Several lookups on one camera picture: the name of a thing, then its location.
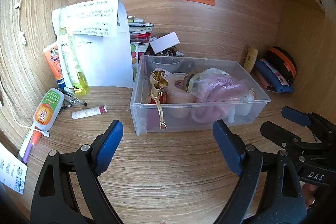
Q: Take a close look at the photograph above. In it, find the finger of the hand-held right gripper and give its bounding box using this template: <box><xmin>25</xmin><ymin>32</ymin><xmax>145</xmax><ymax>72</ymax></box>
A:
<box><xmin>260</xmin><ymin>121</ymin><xmax>315</xmax><ymax>155</ymax></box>
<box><xmin>281</xmin><ymin>106</ymin><xmax>328</xmax><ymax>135</ymax></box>

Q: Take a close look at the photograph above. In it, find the white lip balm tube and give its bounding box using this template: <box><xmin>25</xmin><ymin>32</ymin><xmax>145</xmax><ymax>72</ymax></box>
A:
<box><xmin>71</xmin><ymin>105</ymin><xmax>108</xmax><ymax>120</ymax></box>

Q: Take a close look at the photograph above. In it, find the white card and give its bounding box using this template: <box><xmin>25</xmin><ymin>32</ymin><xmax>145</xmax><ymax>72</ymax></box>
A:
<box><xmin>150</xmin><ymin>32</ymin><xmax>180</xmax><ymax>54</ymax></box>

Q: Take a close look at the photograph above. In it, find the bundle of pens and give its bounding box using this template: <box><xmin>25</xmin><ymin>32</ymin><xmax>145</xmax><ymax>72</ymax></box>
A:
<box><xmin>56</xmin><ymin>86</ymin><xmax>88</xmax><ymax>110</ymax></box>

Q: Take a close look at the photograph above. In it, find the white bottle with orange label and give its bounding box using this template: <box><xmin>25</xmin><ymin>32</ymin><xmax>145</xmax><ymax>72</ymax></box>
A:
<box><xmin>30</xmin><ymin>88</ymin><xmax>65</xmax><ymax>144</ymax></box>

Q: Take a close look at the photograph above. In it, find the clear plastic bin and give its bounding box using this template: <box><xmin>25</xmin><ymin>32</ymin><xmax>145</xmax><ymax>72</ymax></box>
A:
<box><xmin>130</xmin><ymin>54</ymin><xmax>271</xmax><ymax>136</ymax></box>

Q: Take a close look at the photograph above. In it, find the gold and red drawstring pouch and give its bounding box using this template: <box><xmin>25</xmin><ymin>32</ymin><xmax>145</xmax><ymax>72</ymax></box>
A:
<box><xmin>147</xmin><ymin>70</ymin><xmax>168</xmax><ymax>130</ymax></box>

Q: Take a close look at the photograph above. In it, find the white charging cable with plug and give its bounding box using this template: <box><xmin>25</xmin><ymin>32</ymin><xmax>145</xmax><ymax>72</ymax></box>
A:
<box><xmin>14</xmin><ymin>0</ymin><xmax>28</xmax><ymax>46</ymax></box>

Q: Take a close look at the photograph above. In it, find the pink wallet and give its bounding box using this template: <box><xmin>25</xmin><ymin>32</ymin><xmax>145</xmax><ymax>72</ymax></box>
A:
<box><xmin>253</xmin><ymin>69</ymin><xmax>276</xmax><ymax>92</ymax></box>

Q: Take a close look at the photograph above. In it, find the small yellow bottle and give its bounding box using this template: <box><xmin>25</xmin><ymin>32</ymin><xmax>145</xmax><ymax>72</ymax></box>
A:
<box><xmin>243</xmin><ymin>47</ymin><xmax>259</xmax><ymax>73</ymax></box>

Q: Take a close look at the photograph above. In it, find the pile of small trinkets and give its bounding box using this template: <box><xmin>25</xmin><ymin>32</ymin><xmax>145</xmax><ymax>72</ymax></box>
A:
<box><xmin>146</xmin><ymin>46</ymin><xmax>184</xmax><ymax>57</ymax></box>

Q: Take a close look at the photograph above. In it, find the white paper box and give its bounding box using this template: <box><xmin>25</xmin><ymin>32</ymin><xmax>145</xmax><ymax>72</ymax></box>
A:
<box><xmin>52</xmin><ymin>0</ymin><xmax>134</xmax><ymax>88</ymax></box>

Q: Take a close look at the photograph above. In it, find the orange sunscreen tube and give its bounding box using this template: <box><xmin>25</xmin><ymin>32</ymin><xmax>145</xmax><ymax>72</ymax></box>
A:
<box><xmin>43</xmin><ymin>42</ymin><xmax>66</xmax><ymax>85</ymax></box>

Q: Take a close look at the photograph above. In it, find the stack of colourful packets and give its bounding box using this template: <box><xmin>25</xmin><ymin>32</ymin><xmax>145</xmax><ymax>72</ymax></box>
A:
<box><xmin>127</xmin><ymin>15</ymin><xmax>154</xmax><ymax>83</ymax></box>

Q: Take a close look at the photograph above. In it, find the person's right hand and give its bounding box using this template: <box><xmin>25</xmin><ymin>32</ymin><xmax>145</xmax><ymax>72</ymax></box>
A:
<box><xmin>302</xmin><ymin>183</ymin><xmax>319</xmax><ymax>210</ymax></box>

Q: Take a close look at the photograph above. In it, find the pink cord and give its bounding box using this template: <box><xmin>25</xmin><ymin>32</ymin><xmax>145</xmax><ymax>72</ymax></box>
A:
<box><xmin>189</xmin><ymin>69</ymin><xmax>250</xmax><ymax>123</ymax></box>

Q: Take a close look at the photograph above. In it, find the clear plastic bowl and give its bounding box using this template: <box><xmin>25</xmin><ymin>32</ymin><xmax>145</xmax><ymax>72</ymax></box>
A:
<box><xmin>146</xmin><ymin>55</ymin><xmax>185</xmax><ymax>73</ymax></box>

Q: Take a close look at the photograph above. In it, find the black and orange round case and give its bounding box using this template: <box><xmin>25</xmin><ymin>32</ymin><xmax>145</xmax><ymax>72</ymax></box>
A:
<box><xmin>264</xmin><ymin>46</ymin><xmax>298</xmax><ymax>83</ymax></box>

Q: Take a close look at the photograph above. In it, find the navy blue pouch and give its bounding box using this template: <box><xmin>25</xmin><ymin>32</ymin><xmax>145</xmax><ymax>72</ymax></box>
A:
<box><xmin>254</xmin><ymin>57</ymin><xmax>294</xmax><ymax>93</ymax></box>

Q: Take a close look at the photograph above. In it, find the printed paper sheet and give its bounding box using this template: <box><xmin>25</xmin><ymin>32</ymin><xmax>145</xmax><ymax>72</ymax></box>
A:
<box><xmin>0</xmin><ymin>143</ymin><xmax>28</xmax><ymax>195</ymax></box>

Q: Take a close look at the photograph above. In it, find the pale pink tape roll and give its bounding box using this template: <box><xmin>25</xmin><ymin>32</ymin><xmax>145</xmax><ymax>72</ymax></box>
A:
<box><xmin>165</xmin><ymin>72</ymin><xmax>197</xmax><ymax>118</ymax></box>

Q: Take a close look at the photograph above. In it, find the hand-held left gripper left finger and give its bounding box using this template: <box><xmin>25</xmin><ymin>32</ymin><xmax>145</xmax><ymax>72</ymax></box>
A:
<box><xmin>30</xmin><ymin>119</ymin><xmax>124</xmax><ymax>224</ymax></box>

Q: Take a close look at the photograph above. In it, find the wooden desktop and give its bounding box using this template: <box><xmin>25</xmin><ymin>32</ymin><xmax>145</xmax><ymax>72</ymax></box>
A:
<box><xmin>0</xmin><ymin>67</ymin><xmax>326</xmax><ymax>224</ymax></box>

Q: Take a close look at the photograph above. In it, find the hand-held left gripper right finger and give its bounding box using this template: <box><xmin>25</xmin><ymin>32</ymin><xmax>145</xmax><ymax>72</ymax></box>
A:
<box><xmin>212</xmin><ymin>119</ymin><xmax>307</xmax><ymax>224</ymax></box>

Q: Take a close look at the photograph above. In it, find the white printed receipt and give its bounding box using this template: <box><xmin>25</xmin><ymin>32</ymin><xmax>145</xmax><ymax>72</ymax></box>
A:
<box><xmin>60</xmin><ymin>0</ymin><xmax>119</xmax><ymax>38</ymax></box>

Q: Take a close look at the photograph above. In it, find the yellow liquid bottle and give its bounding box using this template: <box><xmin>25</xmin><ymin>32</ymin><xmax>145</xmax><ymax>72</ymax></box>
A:
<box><xmin>67</xmin><ymin>30</ymin><xmax>90</xmax><ymax>95</ymax></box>

